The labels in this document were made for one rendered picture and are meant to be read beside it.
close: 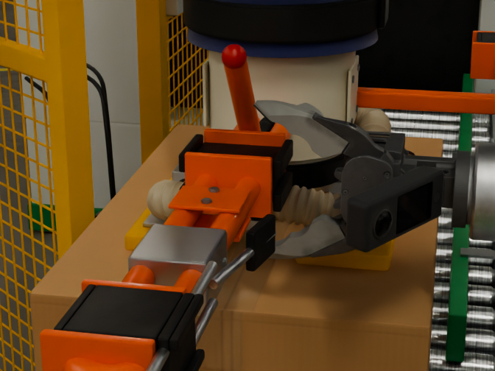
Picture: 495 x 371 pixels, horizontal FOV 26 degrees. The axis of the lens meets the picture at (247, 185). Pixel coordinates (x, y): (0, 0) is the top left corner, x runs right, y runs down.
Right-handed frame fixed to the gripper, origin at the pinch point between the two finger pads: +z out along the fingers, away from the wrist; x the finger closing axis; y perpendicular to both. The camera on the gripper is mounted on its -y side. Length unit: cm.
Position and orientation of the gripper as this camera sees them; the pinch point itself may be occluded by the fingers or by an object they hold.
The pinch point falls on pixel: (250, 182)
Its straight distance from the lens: 100.4
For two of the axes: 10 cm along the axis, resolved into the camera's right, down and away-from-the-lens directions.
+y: 2.0, -3.4, 9.2
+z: -9.8, -0.7, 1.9
